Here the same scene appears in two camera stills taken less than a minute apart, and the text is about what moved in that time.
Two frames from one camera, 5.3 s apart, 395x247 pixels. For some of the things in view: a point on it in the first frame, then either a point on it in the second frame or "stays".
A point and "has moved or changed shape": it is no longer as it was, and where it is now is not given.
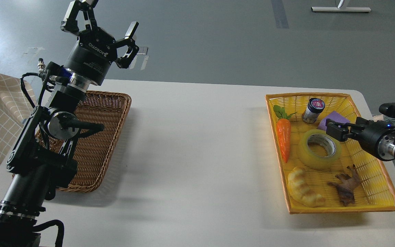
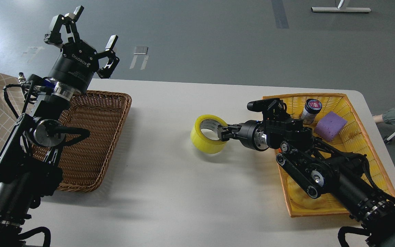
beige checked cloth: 3,107 stays
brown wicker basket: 92,152 stays
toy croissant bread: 299,190 stays
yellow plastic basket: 319,174 stays
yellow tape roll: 324,138 has moved or changed shape
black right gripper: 378,138 → 250,133
